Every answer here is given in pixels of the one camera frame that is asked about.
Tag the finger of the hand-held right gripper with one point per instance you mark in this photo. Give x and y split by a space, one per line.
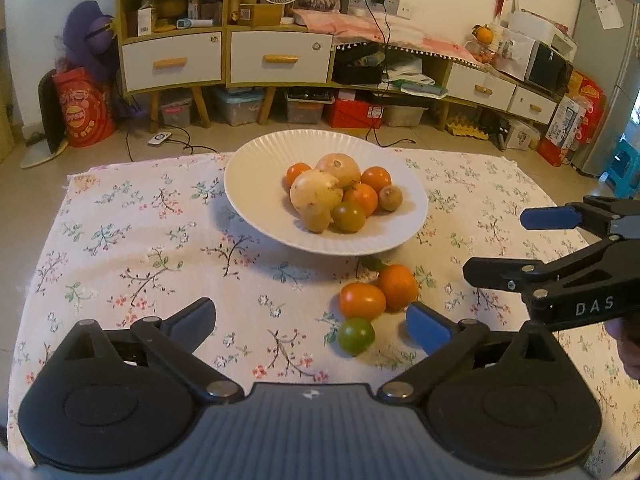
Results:
500 272
547 218

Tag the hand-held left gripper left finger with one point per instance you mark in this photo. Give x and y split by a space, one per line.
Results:
195 320

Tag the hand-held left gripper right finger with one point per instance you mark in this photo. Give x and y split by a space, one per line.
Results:
425 327

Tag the orange tomato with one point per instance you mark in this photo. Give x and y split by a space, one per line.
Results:
376 178
362 301
298 174

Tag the green tomato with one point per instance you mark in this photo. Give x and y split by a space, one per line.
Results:
356 336

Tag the small yellow-brown fruit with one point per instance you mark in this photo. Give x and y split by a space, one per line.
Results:
316 218
390 197

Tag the olive-orange tomato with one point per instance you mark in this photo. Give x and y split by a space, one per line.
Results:
348 217

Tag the orange mandarin with leaf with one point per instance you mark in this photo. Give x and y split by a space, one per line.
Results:
362 200

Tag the white ribbed plate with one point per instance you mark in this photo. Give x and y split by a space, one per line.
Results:
260 185

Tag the person's right hand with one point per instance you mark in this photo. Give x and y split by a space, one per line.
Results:
631 350

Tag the small red carton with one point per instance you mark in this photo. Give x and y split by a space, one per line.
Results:
552 151

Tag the floral tablecloth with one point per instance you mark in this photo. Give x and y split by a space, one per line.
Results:
150 240

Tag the blue plastic stool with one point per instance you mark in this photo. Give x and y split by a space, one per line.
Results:
625 165

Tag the small white drawer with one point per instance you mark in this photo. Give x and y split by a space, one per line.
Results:
532 105
480 87

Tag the yellow egg carton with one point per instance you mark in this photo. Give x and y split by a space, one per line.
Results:
467 127

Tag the red snack carton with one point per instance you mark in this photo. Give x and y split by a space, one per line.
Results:
585 95

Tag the silver refrigerator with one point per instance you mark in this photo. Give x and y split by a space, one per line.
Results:
605 85

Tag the black microwave oven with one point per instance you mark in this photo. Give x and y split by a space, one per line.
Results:
547 67

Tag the low yellow cabinet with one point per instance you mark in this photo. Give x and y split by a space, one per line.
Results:
444 85

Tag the pale yellow speckled pomegranate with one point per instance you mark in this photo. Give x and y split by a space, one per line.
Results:
315 191

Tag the clear storage box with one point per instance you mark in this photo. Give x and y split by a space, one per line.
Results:
237 106
303 110
175 110
402 116

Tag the yellow-orange pomegranate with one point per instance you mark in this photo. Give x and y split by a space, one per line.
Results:
340 167

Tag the white power strip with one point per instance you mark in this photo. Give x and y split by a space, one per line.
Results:
160 138

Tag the white printer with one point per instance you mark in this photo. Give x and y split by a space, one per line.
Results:
545 27

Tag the white folded cloth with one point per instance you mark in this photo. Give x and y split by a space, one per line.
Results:
415 77

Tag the small orange citrus fruit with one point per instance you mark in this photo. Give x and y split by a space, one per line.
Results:
482 34

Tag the white paper note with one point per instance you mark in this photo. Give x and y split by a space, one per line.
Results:
607 10

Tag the red box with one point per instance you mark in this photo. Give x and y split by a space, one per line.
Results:
352 112

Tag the pink cloth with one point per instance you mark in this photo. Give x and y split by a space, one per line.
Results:
400 35

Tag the red snack bag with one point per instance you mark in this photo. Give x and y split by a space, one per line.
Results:
80 112

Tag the black bag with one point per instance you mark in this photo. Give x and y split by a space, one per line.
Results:
357 67

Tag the flat black box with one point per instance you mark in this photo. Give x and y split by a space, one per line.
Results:
310 95

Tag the black flat panel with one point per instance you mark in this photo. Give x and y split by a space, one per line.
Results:
50 110

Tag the yellow wooden cabinet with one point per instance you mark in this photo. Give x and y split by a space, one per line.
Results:
225 55

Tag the white infrared thermometer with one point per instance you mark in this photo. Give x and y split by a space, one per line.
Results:
195 23

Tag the white tall carton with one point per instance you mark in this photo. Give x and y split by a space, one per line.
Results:
145 22

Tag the purple plush toy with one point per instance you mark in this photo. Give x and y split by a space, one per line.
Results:
87 30

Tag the small white box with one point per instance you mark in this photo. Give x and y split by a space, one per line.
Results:
194 7

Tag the cardboard box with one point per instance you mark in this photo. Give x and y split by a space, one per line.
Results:
260 13

